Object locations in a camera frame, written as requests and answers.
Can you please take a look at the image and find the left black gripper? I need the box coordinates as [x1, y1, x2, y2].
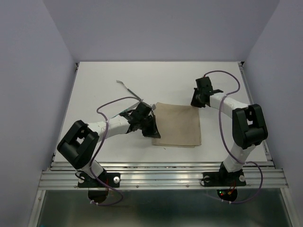
[138, 114, 160, 138]

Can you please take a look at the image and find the beige cloth napkin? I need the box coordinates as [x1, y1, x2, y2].
[152, 103, 201, 148]

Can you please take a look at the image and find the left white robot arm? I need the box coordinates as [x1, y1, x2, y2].
[57, 109, 161, 186]

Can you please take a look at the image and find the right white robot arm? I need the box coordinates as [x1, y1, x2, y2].
[191, 88, 268, 184]

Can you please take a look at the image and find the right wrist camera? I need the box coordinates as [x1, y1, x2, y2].
[196, 77, 213, 92]

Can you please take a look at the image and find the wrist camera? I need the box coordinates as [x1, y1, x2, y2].
[196, 77, 213, 92]
[135, 102, 152, 117]

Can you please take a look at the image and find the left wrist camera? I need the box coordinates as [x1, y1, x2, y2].
[135, 102, 152, 117]

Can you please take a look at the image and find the green handled knife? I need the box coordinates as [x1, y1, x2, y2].
[114, 102, 140, 117]

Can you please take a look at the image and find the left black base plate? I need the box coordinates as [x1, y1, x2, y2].
[75, 171, 121, 188]

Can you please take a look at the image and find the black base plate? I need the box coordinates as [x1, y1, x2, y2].
[75, 171, 121, 188]
[202, 170, 246, 187]

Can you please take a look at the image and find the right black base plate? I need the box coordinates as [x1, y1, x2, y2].
[202, 170, 246, 187]

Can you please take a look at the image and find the aluminium right side rail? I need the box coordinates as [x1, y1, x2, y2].
[238, 61, 275, 166]

